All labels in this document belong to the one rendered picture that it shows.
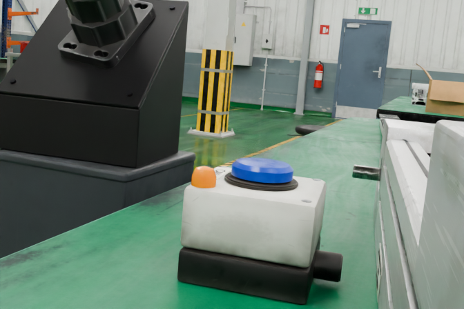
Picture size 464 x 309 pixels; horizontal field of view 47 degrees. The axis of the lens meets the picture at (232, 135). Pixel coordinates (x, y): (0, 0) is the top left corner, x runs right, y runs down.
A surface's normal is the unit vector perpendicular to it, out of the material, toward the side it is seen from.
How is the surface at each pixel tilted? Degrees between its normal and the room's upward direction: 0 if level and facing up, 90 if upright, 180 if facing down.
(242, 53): 90
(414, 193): 0
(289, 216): 90
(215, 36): 90
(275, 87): 90
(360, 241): 0
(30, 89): 45
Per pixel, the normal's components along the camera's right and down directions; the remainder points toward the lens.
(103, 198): -0.36, 0.09
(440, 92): -0.33, -0.29
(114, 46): -0.12, -0.62
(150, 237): 0.08, -0.99
